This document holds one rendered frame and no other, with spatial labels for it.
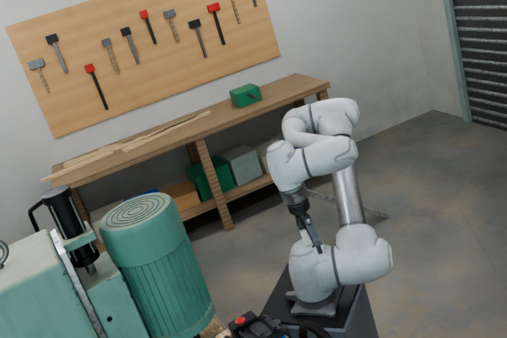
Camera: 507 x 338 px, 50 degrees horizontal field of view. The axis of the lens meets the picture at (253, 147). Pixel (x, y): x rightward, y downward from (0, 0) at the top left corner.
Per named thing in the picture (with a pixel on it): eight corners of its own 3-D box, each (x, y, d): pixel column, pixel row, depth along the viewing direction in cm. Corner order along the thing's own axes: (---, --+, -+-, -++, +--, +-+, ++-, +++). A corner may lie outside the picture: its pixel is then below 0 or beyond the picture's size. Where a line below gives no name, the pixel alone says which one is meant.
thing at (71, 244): (106, 259, 116) (75, 188, 110) (70, 277, 113) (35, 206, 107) (98, 246, 123) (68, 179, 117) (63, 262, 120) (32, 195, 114)
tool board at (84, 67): (281, 55, 472) (252, -51, 442) (53, 139, 425) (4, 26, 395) (280, 54, 476) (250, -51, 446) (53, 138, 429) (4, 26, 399)
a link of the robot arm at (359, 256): (341, 289, 214) (397, 280, 210) (336, 285, 199) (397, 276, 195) (311, 112, 242) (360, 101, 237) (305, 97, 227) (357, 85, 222)
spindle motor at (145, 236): (227, 319, 127) (184, 203, 117) (158, 360, 120) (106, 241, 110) (199, 289, 142) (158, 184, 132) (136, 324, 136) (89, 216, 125)
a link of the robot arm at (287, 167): (275, 195, 178) (313, 185, 176) (259, 153, 174) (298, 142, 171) (277, 182, 188) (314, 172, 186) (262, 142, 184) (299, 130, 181)
